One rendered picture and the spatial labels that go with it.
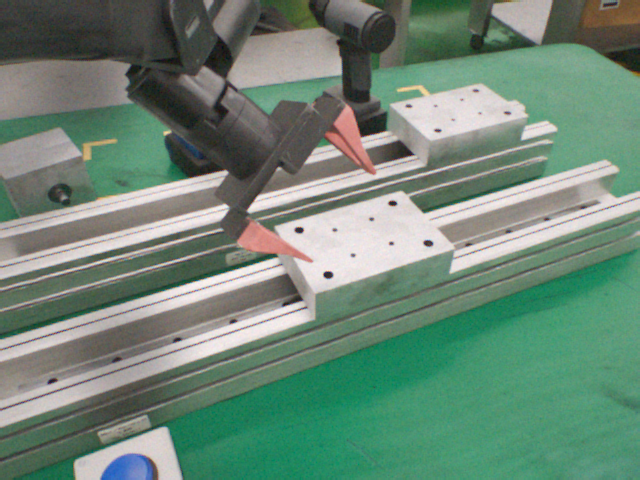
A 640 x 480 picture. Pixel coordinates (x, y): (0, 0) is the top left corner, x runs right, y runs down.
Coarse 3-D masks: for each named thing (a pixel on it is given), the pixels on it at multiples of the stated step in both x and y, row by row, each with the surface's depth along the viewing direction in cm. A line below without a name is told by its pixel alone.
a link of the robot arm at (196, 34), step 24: (168, 0) 33; (192, 0) 34; (216, 0) 41; (240, 0) 43; (168, 24) 33; (192, 24) 35; (216, 24) 41; (240, 24) 43; (192, 48) 36; (240, 48) 44; (192, 72) 37
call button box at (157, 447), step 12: (156, 432) 49; (168, 432) 49; (120, 444) 48; (132, 444) 48; (144, 444) 48; (156, 444) 48; (168, 444) 48; (96, 456) 48; (108, 456) 48; (144, 456) 47; (156, 456) 48; (168, 456) 48; (84, 468) 47; (96, 468) 47; (156, 468) 47; (168, 468) 47; (180, 468) 51
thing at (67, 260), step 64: (192, 192) 72; (320, 192) 72; (384, 192) 76; (448, 192) 82; (0, 256) 67; (64, 256) 63; (128, 256) 66; (192, 256) 71; (256, 256) 74; (0, 320) 64
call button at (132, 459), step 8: (120, 456) 46; (128, 456) 46; (136, 456) 46; (112, 464) 46; (120, 464) 46; (128, 464) 46; (136, 464) 46; (144, 464) 46; (104, 472) 45; (112, 472) 45; (120, 472) 45; (128, 472) 45; (136, 472) 45; (144, 472) 45; (152, 472) 46
